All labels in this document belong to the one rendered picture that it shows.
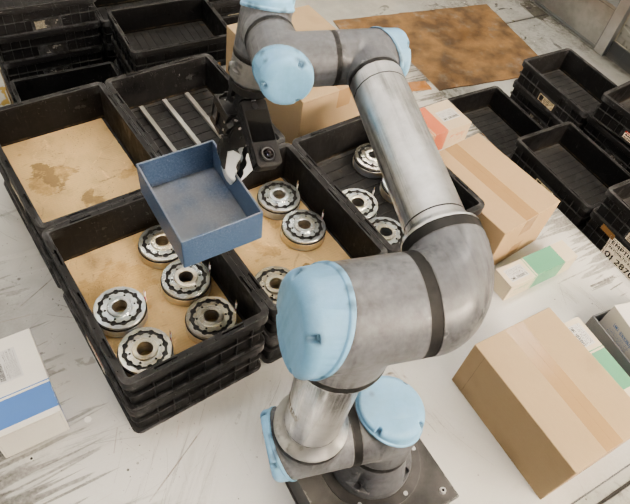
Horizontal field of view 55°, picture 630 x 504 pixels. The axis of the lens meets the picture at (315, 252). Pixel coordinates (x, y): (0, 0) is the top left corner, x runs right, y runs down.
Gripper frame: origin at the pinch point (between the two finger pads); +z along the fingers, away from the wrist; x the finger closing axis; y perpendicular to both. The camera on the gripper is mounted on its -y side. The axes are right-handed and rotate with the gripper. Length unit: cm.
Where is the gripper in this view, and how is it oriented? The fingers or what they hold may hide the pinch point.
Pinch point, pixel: (236, 180)
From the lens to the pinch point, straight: 111.1
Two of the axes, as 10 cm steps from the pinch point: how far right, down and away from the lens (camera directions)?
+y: -4.5, -7.3, 5.1
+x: -8.5, 1.9, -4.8
